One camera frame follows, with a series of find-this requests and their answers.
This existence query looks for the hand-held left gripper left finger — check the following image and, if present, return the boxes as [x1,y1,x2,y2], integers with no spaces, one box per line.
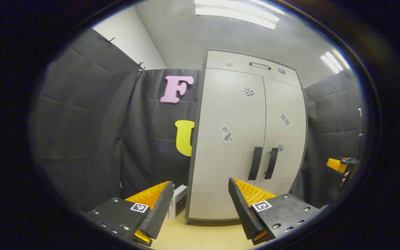
[82,181,174,248]

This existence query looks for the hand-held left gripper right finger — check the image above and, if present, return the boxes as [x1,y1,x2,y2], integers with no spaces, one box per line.
[228,178,329,245]

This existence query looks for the black door handle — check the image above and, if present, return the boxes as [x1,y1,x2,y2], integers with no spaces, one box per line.
[248,147,263,181]
[264,148,279,180]

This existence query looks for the grey shoe cabinet door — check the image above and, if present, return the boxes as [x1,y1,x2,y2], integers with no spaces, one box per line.
[254,77,307,195]
[188,68,266,220]

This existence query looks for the grey double-door shoe cabinet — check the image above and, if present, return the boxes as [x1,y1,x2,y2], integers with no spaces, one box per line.
[185,49,308,223]

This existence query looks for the grey cabinet drawer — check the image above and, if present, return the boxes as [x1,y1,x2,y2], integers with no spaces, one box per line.
[206,50,302,88]

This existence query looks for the white box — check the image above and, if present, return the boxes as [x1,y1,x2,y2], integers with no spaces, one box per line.
[168,184,188,220]

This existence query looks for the small ceiling light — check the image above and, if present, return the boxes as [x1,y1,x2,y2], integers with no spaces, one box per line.
[320,49,351,74]

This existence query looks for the black backdrop cloth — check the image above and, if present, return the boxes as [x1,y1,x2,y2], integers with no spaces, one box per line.
[30,28,364,213]

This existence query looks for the long ceiling light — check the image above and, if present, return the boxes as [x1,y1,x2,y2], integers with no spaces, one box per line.
[195,0,287,30]

